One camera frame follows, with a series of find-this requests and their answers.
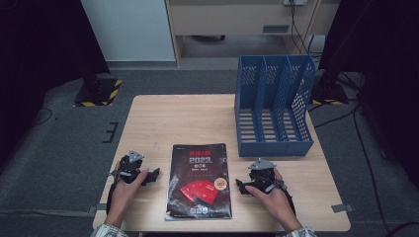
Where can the blue plastic file rack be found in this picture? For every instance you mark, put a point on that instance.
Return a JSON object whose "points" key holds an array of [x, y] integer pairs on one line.
{"points": [[273, 131]]}

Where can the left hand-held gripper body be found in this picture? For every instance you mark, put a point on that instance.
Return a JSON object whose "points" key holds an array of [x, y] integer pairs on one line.
{"points": [[126, 168]]}

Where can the white cabinet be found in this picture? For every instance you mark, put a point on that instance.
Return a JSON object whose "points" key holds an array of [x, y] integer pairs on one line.
{"points": [[128, 29]]}

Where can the black curtain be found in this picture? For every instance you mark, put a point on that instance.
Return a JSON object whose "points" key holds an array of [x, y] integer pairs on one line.
{"points": [[39, 49], [378, 65]]}

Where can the striped black stand base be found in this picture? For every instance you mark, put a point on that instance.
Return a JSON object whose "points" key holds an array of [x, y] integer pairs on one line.
{"points": [[99, 94], [329, 95]]}

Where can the black and red magazine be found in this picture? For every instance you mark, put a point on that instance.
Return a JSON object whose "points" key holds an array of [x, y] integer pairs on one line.
{"points": [[199, 184]]}

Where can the person's right hand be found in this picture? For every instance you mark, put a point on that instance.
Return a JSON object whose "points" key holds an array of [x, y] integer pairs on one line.
{"points": [[276, 204]]}

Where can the person's left hand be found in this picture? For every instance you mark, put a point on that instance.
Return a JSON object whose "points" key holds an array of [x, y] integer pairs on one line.
{"points": [[123, 197]]}

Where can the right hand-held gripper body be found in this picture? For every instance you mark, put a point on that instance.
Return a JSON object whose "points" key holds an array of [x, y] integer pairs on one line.
{"points": [[263, 177]]}

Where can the white wall socket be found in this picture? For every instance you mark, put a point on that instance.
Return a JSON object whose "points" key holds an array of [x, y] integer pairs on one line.
{"points": [[295, 2]]}

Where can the grey tape piece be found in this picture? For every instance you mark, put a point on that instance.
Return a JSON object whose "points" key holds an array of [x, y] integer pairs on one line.
{"points": [[341, 208], [98, 208]]}

